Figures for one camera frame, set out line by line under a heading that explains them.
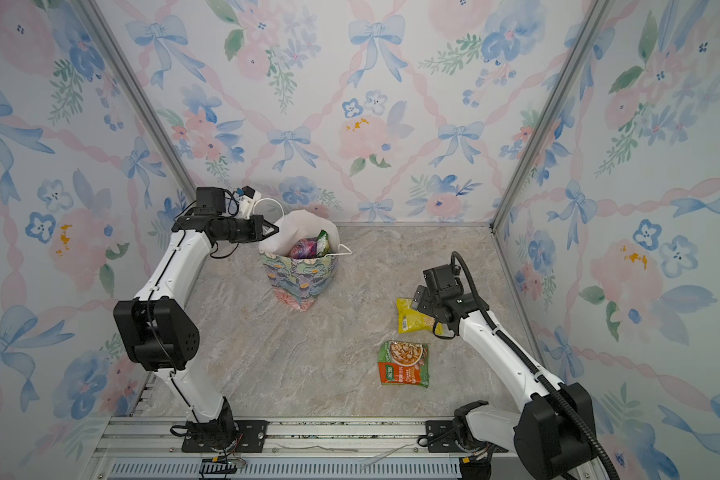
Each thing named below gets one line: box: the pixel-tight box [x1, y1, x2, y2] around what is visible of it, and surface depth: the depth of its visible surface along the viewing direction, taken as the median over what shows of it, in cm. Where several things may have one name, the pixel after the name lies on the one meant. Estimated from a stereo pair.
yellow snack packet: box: [396, 298, 443, 335], surface depth 92 cm
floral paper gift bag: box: [258, 209, 339, 312], surface depth 87 cm
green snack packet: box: [316, 229, 331, 257], surface depth 93 cm
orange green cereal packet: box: [378, 340, 430, 388], surface depth 87 cm
